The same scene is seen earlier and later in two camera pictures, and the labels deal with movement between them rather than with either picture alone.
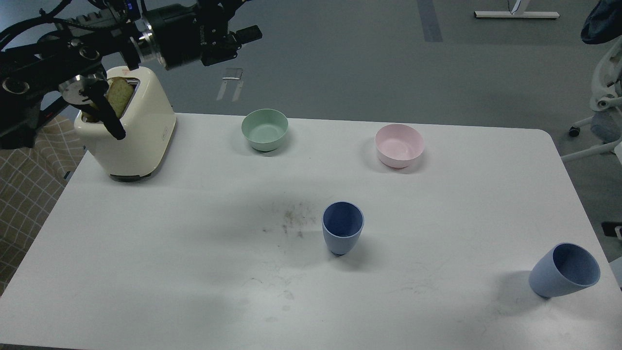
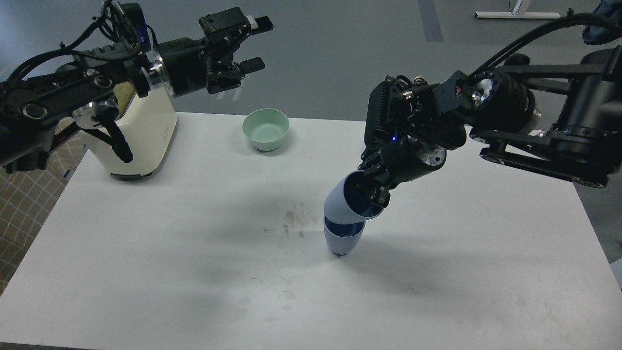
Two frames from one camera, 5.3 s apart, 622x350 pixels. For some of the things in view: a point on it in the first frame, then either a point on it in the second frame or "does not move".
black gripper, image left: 177,29 to 184,59
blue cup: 342,222 does not move
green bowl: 265,128 does not move
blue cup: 565,268 to 353,197
